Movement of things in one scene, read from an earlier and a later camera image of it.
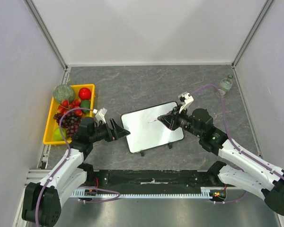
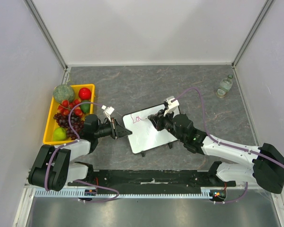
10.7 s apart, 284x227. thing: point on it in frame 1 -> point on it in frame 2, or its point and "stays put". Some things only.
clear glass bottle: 225,85 stays put
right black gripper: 173,119 -> 161,120
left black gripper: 116,133 stays put
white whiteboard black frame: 144,131 stays put
